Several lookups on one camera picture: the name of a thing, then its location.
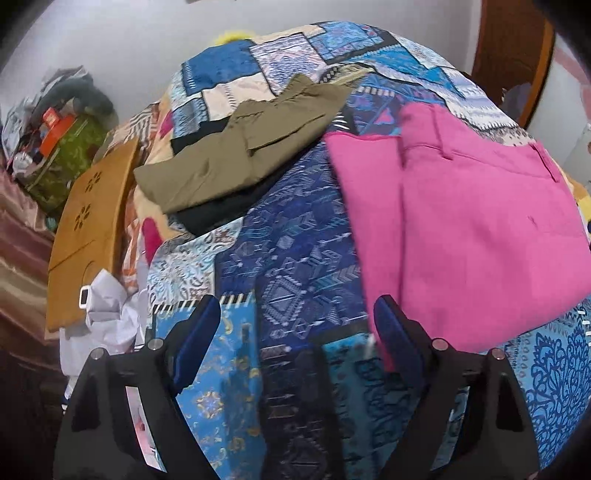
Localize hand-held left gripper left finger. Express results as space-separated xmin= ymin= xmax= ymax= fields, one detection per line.
xmin=53 ymin=295 xmax=221 ymax=480

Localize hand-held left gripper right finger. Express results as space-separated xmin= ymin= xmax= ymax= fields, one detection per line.
xmin=374 ymin=295 xmax=541 ymax=480

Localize pink pants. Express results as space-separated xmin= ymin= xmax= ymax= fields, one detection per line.
xmin=323 ymin=102 xmax=591 ymax=372

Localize black pants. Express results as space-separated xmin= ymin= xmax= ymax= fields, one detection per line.
xmin=171 ymin=115 xmax=296 ymax=236

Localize olive green pants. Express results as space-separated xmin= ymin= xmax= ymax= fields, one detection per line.
xmin=134 ymin=74 xmax=352 ymax=215

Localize white cloth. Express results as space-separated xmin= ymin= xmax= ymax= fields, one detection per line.
xmin=60 ymin=270 xmax=154 ymax=398

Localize magazine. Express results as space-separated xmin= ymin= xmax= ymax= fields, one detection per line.
xmin=124 ymin=385 xmax=167 ymax=472

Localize blue patchwork blanket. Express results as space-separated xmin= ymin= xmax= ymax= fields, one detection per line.
xmin=148 ymin=21 xmax=591 ymax=480

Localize wooden lap desk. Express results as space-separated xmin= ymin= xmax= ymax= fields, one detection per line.
xmin=46 ymin=138 xmax=141 ymax=333

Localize brown striped curtain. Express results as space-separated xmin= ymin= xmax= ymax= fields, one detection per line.
xmin=0 ymin=157 xmax=65 ymax=363

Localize striped orange blanket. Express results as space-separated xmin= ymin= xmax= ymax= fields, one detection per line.
xmin=111 ymin=104 xmax=178 ymax=296

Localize green patterned bag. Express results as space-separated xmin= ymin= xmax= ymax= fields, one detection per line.
xmin=23 ymin=117 xmax=110 ymax=214

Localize yellow cloth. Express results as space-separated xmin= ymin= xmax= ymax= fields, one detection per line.
xmin=575 ymin=180 xmax=591 ymax=232

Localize orange box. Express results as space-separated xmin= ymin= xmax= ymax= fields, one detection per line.
xmin=39 ymin=108 xmax=77 ymax=156

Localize grey bag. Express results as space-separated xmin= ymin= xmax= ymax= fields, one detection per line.
xmin=501 ymin=83 xmax=536 ymax=128

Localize pile of grey clothes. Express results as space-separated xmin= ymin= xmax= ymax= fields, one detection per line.
xmin=0 ymin=67 xmax=93 ymax=141

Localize brown wooden door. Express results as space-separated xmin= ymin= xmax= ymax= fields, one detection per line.
xmin=471 ymin=0 xmax=555 ymax=131

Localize yellow curved tube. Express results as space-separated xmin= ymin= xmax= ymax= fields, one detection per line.
xmin=212 ymin=28 xmax=256 ymax=45

